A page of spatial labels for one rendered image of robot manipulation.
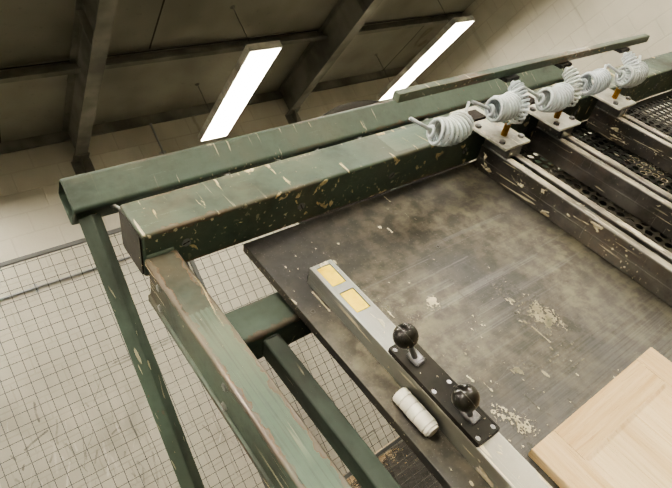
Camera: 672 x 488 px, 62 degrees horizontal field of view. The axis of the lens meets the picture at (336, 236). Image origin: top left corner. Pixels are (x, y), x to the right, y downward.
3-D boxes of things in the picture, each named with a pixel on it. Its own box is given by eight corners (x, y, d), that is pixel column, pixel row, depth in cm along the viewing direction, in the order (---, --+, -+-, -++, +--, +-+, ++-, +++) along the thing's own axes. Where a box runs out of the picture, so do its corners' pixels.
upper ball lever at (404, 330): (416, 377, 89) (402, 349, 78) (400, 360, 91) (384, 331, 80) (433, 361, 90) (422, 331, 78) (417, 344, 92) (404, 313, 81)
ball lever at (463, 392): (470, 435, 83) (464, 415, 71) (452, 416, 85) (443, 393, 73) (489, 418, 83) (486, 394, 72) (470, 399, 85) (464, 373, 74)
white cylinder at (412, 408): (390, 402, 88) (424, 442, 84) (394, 392, 86) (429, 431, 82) (403, 394, 90) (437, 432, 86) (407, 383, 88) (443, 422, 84)
